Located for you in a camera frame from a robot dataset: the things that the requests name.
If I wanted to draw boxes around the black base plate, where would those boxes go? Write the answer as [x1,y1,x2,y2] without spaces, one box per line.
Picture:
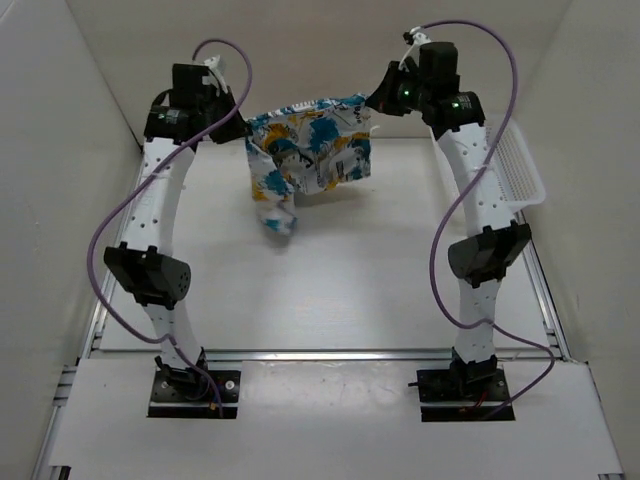
[147,356,241,420]
[407,360,516,423]

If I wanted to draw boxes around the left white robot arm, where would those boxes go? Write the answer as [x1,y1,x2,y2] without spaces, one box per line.
[103,56,247,400]

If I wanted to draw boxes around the white patterned shorts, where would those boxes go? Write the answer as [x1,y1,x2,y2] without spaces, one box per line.
[244,93,372,236]

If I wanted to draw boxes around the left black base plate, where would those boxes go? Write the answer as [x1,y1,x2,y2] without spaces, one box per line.
[147,356,241,420]

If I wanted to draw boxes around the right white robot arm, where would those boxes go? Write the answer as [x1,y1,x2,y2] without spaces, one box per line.
[366,38,531,400]

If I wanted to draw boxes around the white plastic basket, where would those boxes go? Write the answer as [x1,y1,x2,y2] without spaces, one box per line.
[492,120,546,213]

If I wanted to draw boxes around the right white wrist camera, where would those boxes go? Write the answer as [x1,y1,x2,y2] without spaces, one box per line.
[401,27,432,63]

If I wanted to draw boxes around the aluminium rail frame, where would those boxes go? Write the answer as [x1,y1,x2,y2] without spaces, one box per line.
[49,140,622,479]

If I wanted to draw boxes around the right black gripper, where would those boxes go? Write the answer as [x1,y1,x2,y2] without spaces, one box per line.
[365,63,430,119]

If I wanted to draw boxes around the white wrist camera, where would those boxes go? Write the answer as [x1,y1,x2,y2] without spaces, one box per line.
[203,55,228,91]
[401,27,432,63]

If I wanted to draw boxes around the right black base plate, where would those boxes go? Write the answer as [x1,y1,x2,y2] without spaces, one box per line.
[407,360,516,423]

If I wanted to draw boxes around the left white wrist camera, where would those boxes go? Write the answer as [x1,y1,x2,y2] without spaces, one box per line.
[203,55,228,91]

